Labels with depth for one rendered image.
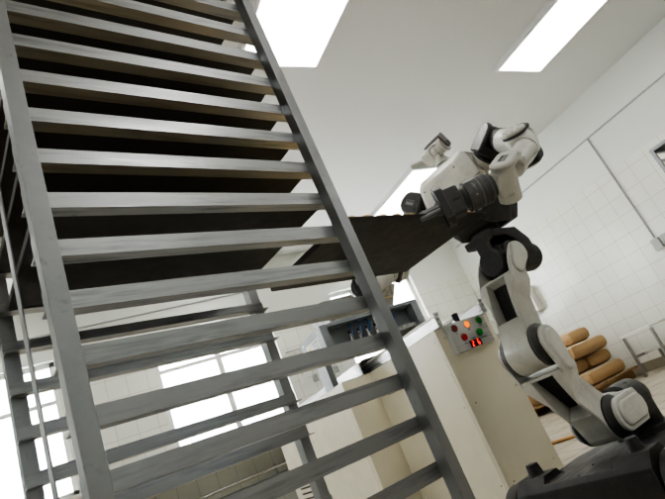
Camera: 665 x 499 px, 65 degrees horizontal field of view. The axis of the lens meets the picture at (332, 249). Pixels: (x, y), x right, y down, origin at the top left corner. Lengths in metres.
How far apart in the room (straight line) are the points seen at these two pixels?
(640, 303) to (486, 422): 4.43
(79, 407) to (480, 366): 2.01
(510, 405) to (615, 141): 4.47
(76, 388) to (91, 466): 0.10
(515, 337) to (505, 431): 0.77
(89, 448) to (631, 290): 6.30
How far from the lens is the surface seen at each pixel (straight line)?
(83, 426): 0.78
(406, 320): 3.37
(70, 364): 0.81
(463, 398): 2.45
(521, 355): 1.82
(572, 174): 6.86
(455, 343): 2.46
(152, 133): 1.13
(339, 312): 1.07
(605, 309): 6.93
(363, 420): 2.94
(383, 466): 2.95
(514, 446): 2.53
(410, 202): 2.19
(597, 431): 2.00
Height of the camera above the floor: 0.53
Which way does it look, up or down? 20 degrees up
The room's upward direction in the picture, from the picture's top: 23 degrees counter-clockwise
